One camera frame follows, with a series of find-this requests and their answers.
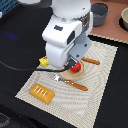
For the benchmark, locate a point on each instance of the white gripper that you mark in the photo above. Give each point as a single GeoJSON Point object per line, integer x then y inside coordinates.
{"type": "Point", "coordinates": [67, 41]}

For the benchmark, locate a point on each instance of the yellow butter box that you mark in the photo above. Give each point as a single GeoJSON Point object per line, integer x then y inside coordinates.
{"type": "Point", "coordinates": [43, 61]}

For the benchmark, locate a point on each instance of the orange bread loaf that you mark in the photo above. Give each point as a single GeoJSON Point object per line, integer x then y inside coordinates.
{"type": "Point", "coordinates": [42, 93]}

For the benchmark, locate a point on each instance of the red tomato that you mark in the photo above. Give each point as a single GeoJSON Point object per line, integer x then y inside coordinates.
{"type": "Point", "coordinates": [76, 68]}

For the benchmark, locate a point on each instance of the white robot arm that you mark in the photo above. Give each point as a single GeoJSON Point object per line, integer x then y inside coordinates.
{"type": "Point", "coordinates": [69, 10]}

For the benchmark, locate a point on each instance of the round beige plate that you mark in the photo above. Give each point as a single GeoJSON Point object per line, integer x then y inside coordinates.
{"type": "Point", "coordinates": [74, 73]}

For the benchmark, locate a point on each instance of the large grey pot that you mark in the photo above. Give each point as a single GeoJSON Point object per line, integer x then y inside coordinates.
{"type": "Point", "coordinates": [100, 12]}

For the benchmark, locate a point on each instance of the beige bowl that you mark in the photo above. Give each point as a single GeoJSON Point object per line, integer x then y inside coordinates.
{"type": "Point", "coordinates": [124, 16]}

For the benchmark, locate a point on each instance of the woven beige placemat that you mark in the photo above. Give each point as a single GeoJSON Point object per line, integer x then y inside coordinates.
{"type": "Point", "coordinates": [74, 106]}

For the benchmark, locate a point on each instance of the fork with wooden handle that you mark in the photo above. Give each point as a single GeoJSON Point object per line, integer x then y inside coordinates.
{"type": "Point", "coordinates": [76, 85]}

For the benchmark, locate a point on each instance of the knife with wooden handle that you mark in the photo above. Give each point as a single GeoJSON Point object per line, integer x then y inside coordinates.
{"type": "Point", "coordinates": [91, 61]}

